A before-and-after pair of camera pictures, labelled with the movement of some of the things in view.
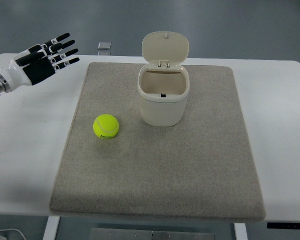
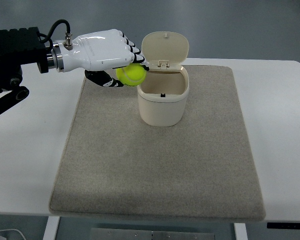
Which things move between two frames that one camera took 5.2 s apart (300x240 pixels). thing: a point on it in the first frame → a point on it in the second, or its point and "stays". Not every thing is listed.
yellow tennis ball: [105, 126] → [132, 75]
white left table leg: [50, 232] stays
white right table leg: [240, 231] stays
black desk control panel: [288, 225] stays
